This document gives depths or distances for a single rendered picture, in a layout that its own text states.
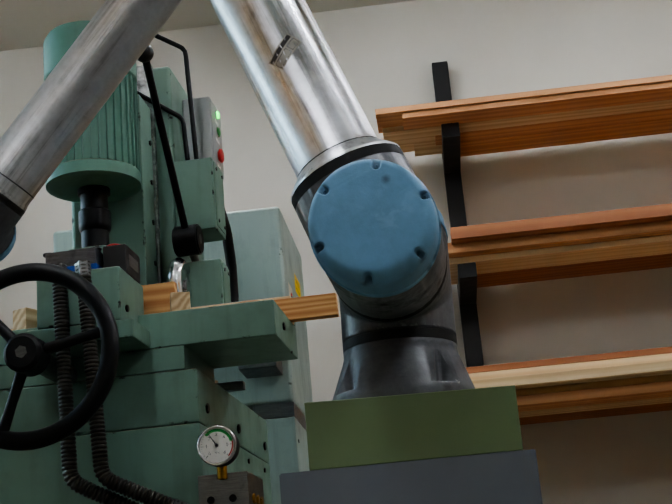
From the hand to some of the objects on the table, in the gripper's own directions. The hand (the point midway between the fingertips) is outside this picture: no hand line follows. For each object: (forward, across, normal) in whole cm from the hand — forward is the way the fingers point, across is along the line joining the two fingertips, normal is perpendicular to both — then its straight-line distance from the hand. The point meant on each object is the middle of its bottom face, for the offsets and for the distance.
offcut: (+22, -30, -17) cm, 41 cm away
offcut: (+22, -3, -17) cm, 28 cm away
